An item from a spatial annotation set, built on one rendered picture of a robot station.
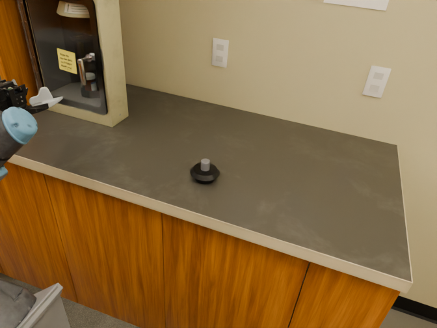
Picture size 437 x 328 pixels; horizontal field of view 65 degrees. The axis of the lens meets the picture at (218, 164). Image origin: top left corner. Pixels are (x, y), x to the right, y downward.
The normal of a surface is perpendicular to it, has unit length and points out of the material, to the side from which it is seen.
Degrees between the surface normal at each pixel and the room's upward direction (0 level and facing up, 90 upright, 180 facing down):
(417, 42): 90
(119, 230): 90
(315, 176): 0
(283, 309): 90
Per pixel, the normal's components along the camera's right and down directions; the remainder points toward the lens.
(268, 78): -0.36, 0.50
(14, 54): 0.93, 0.26
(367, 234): 0.07, -0.83
